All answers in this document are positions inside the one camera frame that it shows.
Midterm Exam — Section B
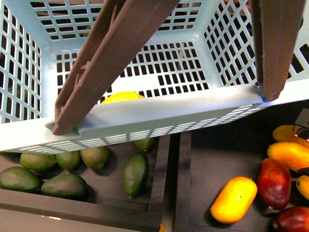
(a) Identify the yellow lemon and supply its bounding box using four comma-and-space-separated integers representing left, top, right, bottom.
101, 91, 144, 104

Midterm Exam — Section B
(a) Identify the light blue plastic basket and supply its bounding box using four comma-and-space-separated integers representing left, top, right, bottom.
0, 0, 309, 154

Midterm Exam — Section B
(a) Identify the brown basket handle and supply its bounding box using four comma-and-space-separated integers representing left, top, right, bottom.
53, 0, 306, 135

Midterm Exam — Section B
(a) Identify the yellow mango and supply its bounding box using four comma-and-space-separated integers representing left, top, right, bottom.
267, 142, 309, 172
210, 176, 257, 224

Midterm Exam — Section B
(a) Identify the dark red mango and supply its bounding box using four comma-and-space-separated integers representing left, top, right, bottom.
272, 206, 309, 232

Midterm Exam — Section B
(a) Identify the dark green avocado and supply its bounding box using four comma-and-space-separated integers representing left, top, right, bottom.
123, 154, 149, 198
0, 166, 42, 193
41, 174, 88, 199

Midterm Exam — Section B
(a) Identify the green lime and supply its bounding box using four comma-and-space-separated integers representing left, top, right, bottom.
56, 151, 81, 170
80, 146, 110, 169
20, 153, 57, 172

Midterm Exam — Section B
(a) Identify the black wooden crate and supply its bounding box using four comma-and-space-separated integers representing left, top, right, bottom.
0, 135, 170, 232

